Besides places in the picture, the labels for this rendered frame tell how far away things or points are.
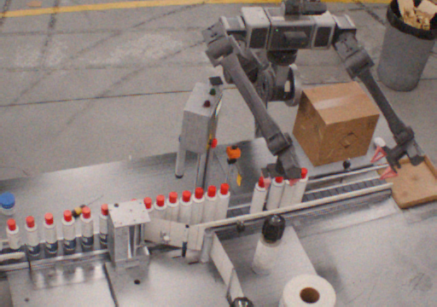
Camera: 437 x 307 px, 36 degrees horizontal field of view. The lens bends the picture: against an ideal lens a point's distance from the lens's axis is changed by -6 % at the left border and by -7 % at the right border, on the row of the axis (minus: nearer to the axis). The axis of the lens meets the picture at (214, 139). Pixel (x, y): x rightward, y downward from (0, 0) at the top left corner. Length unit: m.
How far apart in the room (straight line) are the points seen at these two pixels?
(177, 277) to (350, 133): 1.07
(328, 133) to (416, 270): 0.74
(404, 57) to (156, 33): 1.87
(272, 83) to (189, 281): 0.98
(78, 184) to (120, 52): 2.24
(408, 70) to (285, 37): 2.42
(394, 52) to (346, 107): 1.99
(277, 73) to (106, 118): 1.80
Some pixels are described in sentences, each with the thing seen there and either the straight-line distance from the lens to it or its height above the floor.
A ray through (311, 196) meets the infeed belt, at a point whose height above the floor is 0.88.
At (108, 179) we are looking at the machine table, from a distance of 3.16.
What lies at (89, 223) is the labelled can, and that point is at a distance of 2.72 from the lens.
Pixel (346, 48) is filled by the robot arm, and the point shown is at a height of 1.67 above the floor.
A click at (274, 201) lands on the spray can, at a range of 2.99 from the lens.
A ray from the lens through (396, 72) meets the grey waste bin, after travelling 5.29.
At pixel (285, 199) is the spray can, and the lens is 3.01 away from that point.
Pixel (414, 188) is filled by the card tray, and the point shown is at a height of 0.83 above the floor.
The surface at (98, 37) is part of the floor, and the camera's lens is 5.39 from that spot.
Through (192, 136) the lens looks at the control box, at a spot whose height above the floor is 1.36.
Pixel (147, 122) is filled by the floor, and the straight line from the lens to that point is 4.66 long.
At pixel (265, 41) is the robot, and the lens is 2.99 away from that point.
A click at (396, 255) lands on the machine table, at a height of 0.83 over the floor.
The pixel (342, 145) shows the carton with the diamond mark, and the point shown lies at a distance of 3.31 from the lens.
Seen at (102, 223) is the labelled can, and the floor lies 1.01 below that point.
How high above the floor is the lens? 3.13
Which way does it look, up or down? 43 degrees down
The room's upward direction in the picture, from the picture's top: 9 degrees clockwise
